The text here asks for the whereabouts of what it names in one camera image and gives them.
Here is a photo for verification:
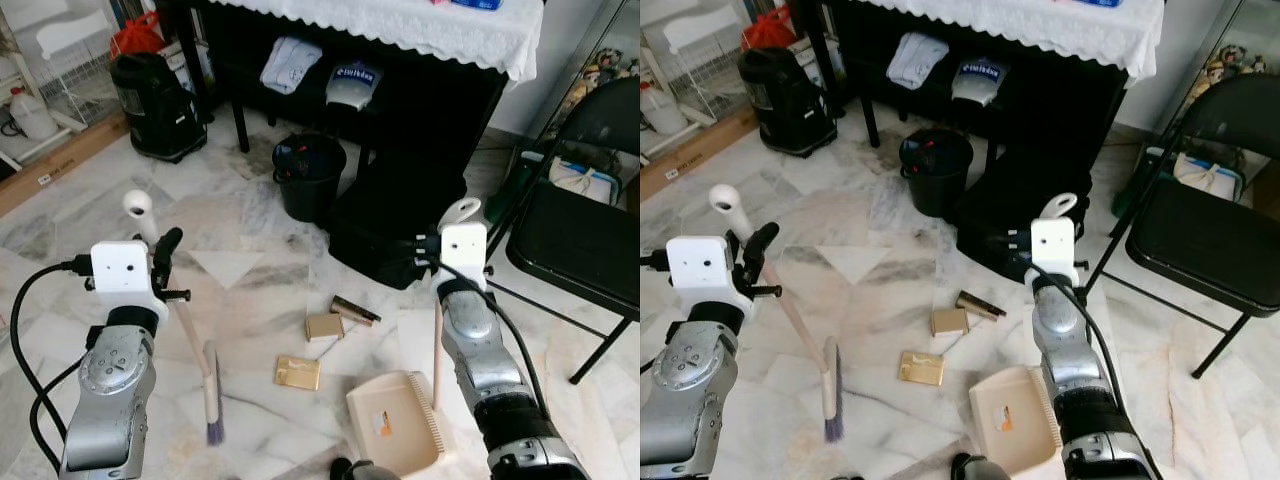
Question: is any beige long-handled dustpan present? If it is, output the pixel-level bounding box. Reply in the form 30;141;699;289
968;192;1080;477
346;198;483;472

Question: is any dark gold long box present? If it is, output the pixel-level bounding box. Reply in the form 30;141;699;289
331;296;382;327
955;290;1008;322

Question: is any long brown cardboard box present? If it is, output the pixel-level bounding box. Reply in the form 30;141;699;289
640;107;761;202
0;113;131;217

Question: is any black round bin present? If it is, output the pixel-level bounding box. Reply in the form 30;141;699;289
272;134;347;223
898;128;974;219

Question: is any green plastic container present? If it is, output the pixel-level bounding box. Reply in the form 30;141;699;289
512;148;561;218

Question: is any black canister appliance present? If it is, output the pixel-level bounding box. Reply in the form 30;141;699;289
110;52;209;164
738;47;839;159

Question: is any black folding chair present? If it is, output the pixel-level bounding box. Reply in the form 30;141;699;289
1085;72;1280;381
490;75;641;386

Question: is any black table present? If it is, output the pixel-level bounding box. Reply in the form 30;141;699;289
795;0;1131;183
155;0;511;186

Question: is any white plastic jug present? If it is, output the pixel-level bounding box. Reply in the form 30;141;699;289
645;82;691;137
8;87;61;142

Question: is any grey bag with blue print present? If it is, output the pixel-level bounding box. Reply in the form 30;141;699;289
950;60;1009;108
325;62;384;113

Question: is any white tote bag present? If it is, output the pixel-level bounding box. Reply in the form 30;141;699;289
546;155;621;207
1172;152;1247;202

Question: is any red plastic bag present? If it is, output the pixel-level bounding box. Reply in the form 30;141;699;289
742;8;797;53
110;12;166;59

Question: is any folded grey cloth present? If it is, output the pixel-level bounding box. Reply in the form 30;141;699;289
886;32;951;92
260;37;324;96

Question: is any black robot foot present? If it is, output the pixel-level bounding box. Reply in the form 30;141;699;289
330;458;401;480
950;453;1001;480

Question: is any white lace tablecloth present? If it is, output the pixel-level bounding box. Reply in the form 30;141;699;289
835;0;1167;82
205;0;547;84

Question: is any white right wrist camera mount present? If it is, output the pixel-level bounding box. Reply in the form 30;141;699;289
1030;216;1080;292
440;222;489;292

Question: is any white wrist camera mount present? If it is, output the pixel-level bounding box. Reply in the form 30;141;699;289
1030;216;1080;292
440;222;489;292
90;241;167;307
666;236;752;320

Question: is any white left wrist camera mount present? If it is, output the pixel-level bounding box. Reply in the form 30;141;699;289
666;236;752;320
90;241;167;307

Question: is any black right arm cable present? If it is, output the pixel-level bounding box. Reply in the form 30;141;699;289
440;260;548;413
1030;260;1126;406

